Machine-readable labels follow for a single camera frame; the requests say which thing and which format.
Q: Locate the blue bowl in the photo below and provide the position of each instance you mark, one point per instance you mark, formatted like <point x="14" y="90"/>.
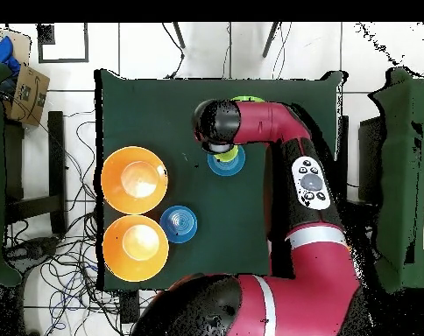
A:
<point x="227" y="168"/>
<point x="178" y="224"/>

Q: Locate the yellow cup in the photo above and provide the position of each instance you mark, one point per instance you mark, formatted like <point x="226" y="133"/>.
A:
<point x="229" y="155"/>

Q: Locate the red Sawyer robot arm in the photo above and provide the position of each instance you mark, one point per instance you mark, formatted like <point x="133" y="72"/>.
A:
<point x="303" y="280"/>

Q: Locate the large orange bowl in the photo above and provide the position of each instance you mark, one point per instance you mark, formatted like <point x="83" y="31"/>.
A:
<point x="134" y="180"/>
<point x="135" y="248"/>

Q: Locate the dark green table cloth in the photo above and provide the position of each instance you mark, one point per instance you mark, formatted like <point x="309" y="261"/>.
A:
<point x="145" y="105"/>

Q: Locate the black power strip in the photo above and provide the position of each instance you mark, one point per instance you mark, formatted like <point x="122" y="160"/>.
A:
<point x="129" y="306"/>

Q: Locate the black tripod leg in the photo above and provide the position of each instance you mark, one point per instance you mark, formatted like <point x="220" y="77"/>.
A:
<point x="179" y="35"/>
<point x="270" y="38"/>

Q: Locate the black bench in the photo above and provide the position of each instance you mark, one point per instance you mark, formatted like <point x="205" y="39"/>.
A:
<point x="56" y="157"/>

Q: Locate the cardboard box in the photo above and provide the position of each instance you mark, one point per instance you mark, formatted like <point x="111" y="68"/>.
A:
<point x="28" y="94"/>

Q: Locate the blue cloth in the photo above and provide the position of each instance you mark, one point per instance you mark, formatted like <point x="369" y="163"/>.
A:
<point x="1" y="52"/>

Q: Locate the black pedestal foot with knob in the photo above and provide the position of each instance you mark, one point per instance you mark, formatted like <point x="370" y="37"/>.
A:
<point x="33" y="248"/>

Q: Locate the black square frame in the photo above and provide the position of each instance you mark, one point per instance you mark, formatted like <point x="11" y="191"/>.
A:
<point x="39" y="43"/>

